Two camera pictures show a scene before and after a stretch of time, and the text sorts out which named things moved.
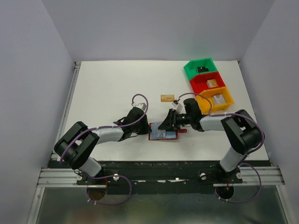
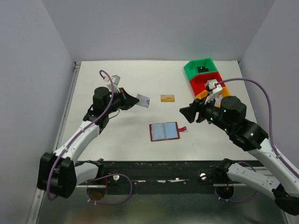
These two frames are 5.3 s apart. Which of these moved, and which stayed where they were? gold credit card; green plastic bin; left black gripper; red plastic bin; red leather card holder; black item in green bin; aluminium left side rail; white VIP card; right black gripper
Moved: white VIP card; right black gripper; left black gripper
Stayed: red plastic bin; black item in green bin; gold credit card; red leather card holder; green plastic bin; aluminium left side rail
